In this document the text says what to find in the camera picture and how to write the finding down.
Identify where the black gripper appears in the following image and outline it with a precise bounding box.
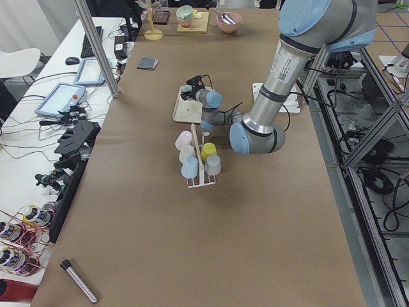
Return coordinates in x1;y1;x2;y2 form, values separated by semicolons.
191;86;201;100

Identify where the green cup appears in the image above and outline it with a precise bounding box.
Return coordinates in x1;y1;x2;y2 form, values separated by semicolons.
180;84;192;100

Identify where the cream rabbit serving tray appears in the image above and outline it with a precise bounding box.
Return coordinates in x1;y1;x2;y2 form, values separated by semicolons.
172;85;211;124

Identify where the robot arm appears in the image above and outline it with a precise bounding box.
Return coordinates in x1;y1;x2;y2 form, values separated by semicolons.
181;0;378;155

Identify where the pink cup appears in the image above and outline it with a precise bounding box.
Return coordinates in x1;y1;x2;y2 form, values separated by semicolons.
174;130;192;151

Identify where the cream cup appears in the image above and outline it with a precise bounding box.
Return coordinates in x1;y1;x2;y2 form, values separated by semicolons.
179;145;195;164

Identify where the yellow cup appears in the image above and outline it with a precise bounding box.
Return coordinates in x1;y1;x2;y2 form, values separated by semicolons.
201;142;217;162

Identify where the blue cup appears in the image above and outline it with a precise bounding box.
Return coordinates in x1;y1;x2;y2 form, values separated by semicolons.
181;156;199;179

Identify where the grey cup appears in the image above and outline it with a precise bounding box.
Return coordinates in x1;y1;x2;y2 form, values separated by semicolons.
204;154;221;176

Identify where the dark brown tray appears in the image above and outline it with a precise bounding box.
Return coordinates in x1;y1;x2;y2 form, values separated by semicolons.
153;11;170;25

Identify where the folded grey cloth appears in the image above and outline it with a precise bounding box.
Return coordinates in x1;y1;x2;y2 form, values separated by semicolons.
137;56;159;70

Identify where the wooden mug tree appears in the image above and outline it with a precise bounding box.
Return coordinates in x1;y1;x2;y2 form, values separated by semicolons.
135;0;163;41

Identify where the bamboo cutting board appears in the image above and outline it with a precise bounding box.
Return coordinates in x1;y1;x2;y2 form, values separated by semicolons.
177;12;209;34

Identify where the white steamed bun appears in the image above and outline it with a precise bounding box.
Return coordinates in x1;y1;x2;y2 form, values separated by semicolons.
194;12;203;19

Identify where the green top bowl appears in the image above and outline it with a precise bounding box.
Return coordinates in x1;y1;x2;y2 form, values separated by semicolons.
176;5;194;20

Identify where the large pink ice bowl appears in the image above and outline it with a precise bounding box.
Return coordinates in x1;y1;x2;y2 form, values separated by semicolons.
216;12;242;33

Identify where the steel scoop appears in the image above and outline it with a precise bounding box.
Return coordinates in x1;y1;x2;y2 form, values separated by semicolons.
212;8;236;25

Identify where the blue teach pendant far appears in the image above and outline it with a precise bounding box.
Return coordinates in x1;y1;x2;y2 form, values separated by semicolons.
73;58;105;86

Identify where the blue teach pendant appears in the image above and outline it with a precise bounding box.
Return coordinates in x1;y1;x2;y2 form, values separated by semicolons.
73;58;105;86
35;83;86;117

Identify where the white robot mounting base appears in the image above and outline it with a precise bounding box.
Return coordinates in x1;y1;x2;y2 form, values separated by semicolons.
252;83;300;113

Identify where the black keyboard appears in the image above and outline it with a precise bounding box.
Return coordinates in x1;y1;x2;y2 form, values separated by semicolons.
80;26;104;59

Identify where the black tool stand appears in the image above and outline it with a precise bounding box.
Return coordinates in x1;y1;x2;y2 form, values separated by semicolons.
54;120;101;170

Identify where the black computer mouse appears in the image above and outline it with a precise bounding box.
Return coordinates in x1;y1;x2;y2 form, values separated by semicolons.
65;57;80;66

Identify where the blue teach pendant near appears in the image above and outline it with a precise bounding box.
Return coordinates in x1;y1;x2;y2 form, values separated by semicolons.
35;83;86;117

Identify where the white chair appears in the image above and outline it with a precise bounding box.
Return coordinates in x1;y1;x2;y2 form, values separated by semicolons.
1;48;41;85

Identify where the steel tube black cap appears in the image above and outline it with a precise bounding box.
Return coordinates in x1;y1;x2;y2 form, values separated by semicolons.
60;259;99;304

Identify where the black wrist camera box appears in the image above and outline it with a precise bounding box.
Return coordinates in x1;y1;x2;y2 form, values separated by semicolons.
186;75;204;86

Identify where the white wire cup rack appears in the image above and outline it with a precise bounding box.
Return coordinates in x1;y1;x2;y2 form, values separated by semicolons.
186;123;217;189

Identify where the aluminium frame post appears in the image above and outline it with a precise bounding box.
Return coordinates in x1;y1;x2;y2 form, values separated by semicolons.
73;0;120;98

